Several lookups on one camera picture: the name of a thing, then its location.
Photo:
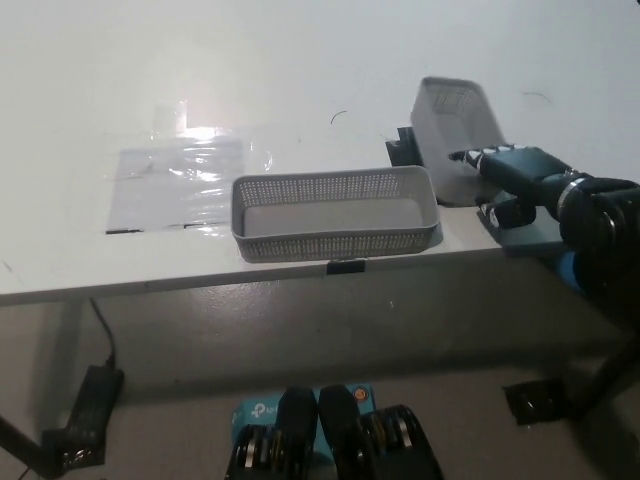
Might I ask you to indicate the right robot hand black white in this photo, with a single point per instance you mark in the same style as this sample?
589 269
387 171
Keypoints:
520 175

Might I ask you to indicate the small grey perforated basket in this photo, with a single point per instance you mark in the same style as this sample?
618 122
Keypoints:
450 130

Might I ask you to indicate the teal router box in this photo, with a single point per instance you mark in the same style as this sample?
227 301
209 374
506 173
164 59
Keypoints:
260 411

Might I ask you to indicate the blue round object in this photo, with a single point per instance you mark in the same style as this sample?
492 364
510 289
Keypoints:
567 275

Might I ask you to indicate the black tape patch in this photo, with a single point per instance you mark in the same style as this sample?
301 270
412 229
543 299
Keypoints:
402 147

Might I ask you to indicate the long grey perforated basket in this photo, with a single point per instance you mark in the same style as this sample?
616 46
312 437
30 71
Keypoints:
330 215

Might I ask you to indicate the black tape strip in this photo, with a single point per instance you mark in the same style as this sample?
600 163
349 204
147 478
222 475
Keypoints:
346 267

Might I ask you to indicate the black table foot plate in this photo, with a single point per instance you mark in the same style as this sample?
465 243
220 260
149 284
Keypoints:
537 402
75 452

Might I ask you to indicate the clear plastic sheet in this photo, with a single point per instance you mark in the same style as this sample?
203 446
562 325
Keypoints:
165 190

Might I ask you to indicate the black power adapter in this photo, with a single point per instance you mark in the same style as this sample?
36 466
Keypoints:
95 405

